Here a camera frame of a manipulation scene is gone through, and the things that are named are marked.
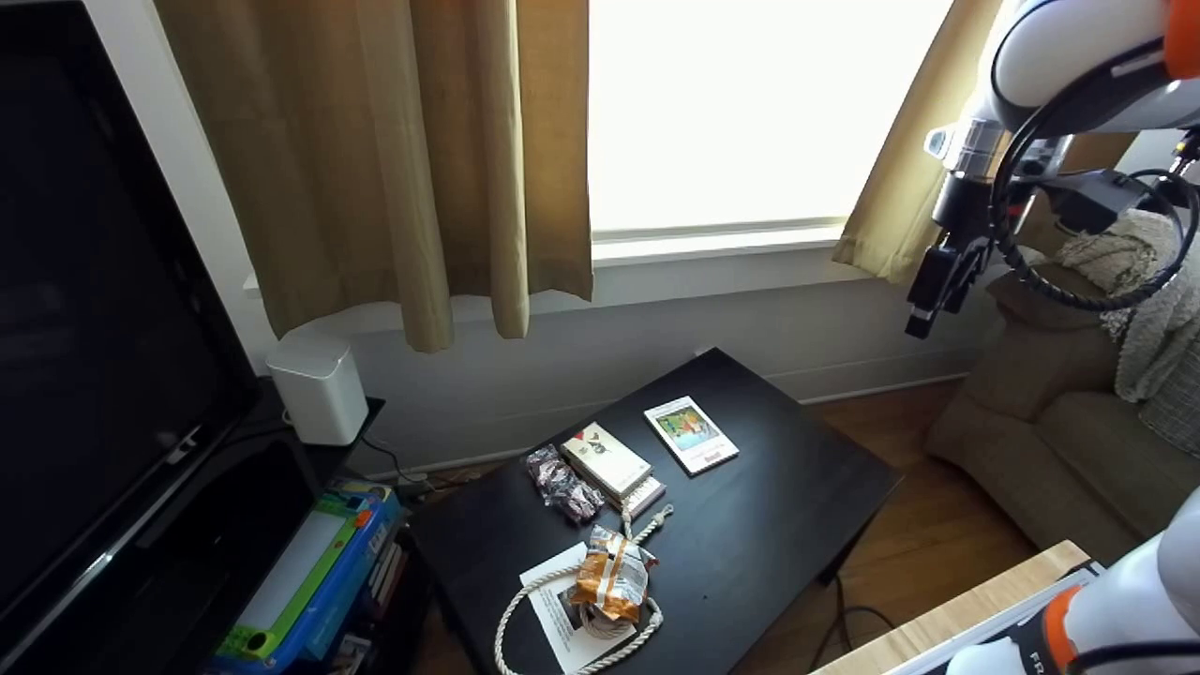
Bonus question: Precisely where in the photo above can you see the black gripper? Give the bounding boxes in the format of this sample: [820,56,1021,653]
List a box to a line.
[902,167,1006,342]

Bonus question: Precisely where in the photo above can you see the Boxcar Children paperback book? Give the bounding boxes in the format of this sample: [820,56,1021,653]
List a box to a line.
[641,393,742,478]

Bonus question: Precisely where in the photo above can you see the narrow tan curtain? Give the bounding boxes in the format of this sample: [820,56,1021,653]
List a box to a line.
[834,0,1021,286]

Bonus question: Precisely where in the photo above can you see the beige armchair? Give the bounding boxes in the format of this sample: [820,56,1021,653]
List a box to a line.
[921,265,1200,565]

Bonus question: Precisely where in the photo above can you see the cream knit blanket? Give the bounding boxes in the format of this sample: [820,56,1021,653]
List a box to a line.
[1054,210,1200,453]

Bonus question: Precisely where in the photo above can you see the black coffee table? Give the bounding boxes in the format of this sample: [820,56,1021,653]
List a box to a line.
[409,345,900,675]

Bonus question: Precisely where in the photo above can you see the bright window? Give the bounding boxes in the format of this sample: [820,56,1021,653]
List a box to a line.
[584,0,961,265]

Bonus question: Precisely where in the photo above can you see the wood and aluminium robot stand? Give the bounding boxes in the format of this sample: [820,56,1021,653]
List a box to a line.
[811,535,1107,675]

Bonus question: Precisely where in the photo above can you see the orange clear plastic wrapper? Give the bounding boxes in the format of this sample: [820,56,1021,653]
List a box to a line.
[570,520,655,625]

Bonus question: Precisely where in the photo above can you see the wide tan curtain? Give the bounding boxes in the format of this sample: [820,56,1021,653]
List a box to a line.
[155,0,596,357]

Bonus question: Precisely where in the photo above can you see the black TV stand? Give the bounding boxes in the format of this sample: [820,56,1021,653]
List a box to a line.
[72,393,424,675]

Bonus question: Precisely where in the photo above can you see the blue game box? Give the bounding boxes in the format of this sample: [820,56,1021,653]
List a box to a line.
[210,478,411,675]

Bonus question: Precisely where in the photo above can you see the white speaker box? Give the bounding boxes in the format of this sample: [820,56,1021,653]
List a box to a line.
[262,331,372,451]

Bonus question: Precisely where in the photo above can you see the green game box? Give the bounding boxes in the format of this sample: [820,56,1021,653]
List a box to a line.
[220,490,369,668]

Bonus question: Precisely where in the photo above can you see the black television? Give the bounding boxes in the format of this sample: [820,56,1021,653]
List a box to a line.
[0,0,290,668]

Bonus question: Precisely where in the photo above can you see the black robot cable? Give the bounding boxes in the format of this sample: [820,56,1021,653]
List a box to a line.
[991,33,1200,316]

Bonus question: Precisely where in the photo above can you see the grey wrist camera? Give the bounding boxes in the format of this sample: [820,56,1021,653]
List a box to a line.
[1034,165,1162,237]

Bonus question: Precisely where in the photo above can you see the thin black floor cord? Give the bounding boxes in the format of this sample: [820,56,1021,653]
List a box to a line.
[806,565,900,675]

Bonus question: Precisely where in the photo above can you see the white rope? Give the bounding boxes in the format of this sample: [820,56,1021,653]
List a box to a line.
[491,501,672,675]

